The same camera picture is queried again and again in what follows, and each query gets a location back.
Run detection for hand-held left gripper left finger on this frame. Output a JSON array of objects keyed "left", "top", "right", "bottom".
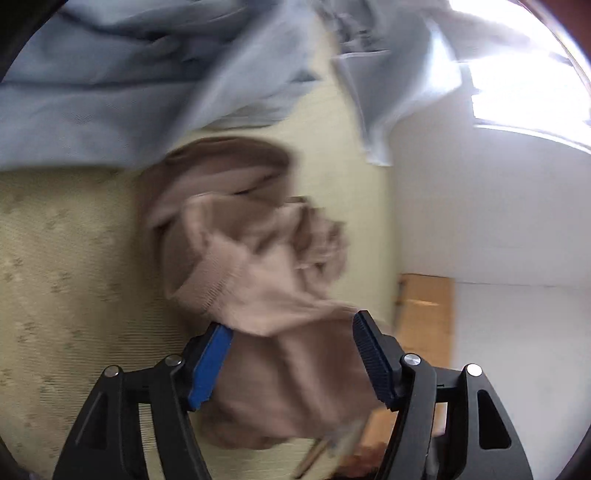
[{"left": 52, "top": 322, "right": 234, "bottom": 480}]

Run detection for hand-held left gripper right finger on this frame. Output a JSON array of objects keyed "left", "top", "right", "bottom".
[{"left": 352, "top": 310, "right": 536, "bottom": 480}]

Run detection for tan t-shirt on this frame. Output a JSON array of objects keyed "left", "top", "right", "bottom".
[{"left": 139, "top": 136, "right": 393, "bottom": 450}]

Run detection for wooden bed board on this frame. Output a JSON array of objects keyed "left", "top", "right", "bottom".
[{"left": 360, "top": 273, "right": 455, "bottom": 462}]

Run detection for woven patterned bed mat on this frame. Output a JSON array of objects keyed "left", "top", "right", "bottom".
[{"left": 0, "top": 28, "right": 402, "bottom": 480}]

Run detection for light blue blanket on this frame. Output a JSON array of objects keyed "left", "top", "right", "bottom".
[{"left": 318, "top": 0, "right": 481, "bottom": 167}]

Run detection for light blue pants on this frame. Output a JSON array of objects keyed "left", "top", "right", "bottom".
[{"left": 0, "top": 0, "right": 324, "bottom": 171}]

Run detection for window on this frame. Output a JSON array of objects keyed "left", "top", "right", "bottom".
[{"left": 450, "top": 0, "right": 591, "bottom": 153}]

